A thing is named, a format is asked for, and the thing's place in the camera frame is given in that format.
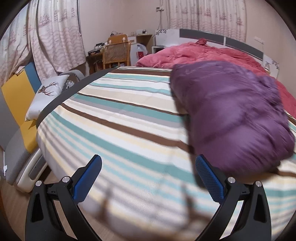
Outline purple down jacket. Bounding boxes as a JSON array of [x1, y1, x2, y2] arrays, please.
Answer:
[[170, 61, 295, 177]]

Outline yellow grey sofa chair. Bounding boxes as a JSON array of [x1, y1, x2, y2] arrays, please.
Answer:
[[1, 62, 47, 193]]

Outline striped bed sheet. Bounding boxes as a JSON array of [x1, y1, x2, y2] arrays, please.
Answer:
[[37, 66, 295, 240]]

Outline white deer print pillow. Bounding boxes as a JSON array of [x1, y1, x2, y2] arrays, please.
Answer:
[[25, 74, 69, 121]]

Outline wooden desk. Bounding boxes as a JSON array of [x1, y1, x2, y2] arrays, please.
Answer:
[[86, 49, 130, 75]]

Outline red quilted duvet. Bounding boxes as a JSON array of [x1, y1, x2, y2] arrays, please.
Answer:
[[136, 39, 295, 119]]

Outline wicker wooden chair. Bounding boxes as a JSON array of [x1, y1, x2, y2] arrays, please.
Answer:
[[103, 42, 130, 69]]

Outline patterned side curtain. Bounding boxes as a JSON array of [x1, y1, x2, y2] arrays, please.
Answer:
[[1, 1, 86, 85]]

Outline white grey bed headboard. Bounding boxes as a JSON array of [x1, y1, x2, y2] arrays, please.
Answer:
[[152, 29, 280, 78]]

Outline patterned window curtain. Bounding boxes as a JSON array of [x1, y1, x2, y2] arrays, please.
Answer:
[[166, 0, 247, 42]]

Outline white wall socket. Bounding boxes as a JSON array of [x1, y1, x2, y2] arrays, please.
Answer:
[[254, 36, 264, 44]]

